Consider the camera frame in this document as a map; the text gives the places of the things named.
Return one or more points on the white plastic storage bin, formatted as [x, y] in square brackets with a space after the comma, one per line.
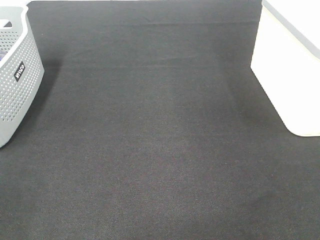
[286, 62]

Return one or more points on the grey perforated laundry basket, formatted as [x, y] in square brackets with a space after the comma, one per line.
[21, 69]

